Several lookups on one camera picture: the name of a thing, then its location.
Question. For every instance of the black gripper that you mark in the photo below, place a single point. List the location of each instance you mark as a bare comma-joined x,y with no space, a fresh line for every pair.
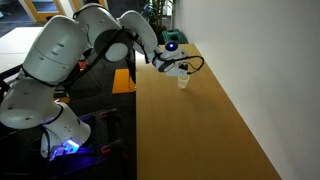
183,67

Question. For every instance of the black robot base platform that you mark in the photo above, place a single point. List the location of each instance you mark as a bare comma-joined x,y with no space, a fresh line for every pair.
100,163

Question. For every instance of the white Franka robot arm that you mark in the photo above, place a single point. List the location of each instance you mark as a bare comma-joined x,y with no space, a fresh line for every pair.
56,53

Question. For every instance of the translucent plastic cup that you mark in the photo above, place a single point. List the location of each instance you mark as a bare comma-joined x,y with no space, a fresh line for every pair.
183,82

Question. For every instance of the green bin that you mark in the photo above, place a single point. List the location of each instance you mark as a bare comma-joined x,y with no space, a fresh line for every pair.
175,36

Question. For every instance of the potted green plant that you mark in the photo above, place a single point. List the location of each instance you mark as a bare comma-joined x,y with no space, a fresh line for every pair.
156,11

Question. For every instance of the white table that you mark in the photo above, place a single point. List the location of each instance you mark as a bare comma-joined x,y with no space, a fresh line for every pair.
15,43

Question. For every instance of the orange door frame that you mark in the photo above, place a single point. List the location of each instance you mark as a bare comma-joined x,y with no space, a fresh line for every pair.
76,4
31,10

